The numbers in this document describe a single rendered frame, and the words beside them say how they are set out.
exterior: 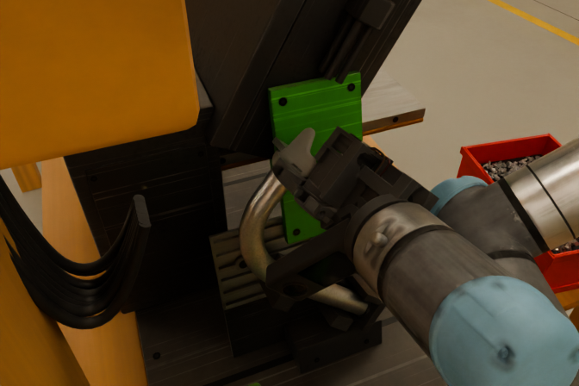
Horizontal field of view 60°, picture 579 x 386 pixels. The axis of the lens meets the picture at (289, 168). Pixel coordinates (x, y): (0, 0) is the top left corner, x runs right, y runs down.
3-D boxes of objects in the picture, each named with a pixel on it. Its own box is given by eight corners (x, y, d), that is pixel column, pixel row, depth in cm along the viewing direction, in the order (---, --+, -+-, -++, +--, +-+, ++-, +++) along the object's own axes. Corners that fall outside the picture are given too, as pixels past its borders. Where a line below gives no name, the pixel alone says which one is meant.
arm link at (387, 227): (420, 324, 39) (351, 288, 35) (389, 289, 43) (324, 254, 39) (481, 249, 38) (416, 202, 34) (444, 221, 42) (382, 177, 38)
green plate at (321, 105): (339, 196, 75) (331, 59, 66) (366, 221, 68) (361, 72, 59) (267, 215, 72) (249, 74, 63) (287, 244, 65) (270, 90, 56)
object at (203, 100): (195, 170, 103) (169, 10, 81) (237, 282, 81) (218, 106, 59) (102, 192, 98) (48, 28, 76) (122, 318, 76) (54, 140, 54)
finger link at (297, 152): (302, 120, 58) (345, 152, 50) (273, 161, 58) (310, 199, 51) (284, 107, 56) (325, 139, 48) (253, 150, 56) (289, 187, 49)
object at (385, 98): (375, 77, 93) (376, 62, 91) (423, 123, 81) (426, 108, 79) (164, 121, 82) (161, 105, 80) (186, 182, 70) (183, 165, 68)
